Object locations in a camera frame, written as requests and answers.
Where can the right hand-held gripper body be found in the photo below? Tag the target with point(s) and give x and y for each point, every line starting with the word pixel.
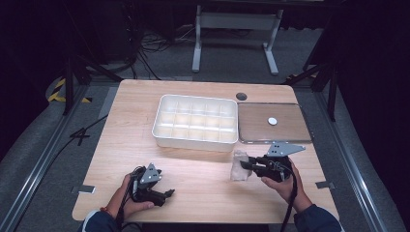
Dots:
pixel 276 164

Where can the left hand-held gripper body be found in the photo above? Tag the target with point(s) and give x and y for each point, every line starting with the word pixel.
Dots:
pixel 147 187

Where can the white compartment tray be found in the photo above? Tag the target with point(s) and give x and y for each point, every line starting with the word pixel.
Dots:
pixel 196 121

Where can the person's left hand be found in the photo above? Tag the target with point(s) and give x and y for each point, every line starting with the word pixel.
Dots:
pixel 129 206

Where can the person's right hand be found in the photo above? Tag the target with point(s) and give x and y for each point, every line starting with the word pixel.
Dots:
pixel 290 190

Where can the white round knob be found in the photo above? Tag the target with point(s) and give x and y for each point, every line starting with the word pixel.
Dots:
pixel 272 121

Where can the grey tape strip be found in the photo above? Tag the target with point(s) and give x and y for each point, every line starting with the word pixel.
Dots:
pixel 325 184

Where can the dark round table grommet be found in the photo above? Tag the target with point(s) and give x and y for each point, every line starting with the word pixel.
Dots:
pixel 241 96

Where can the black tape floor mark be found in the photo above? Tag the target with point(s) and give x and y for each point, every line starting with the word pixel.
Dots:
pixel 80 135

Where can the black tripod stand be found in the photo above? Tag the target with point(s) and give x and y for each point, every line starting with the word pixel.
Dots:
pixel 322 80
pixel 77 77

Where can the yellow black floor tape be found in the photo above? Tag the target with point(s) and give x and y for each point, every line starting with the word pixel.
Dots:
pixel 61 93

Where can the metal floor rail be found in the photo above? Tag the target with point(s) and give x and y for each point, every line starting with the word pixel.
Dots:
pixel 351 161
pixel 35 161

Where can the white metal desk frame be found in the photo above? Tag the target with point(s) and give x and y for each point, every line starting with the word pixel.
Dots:
pixel 237 32

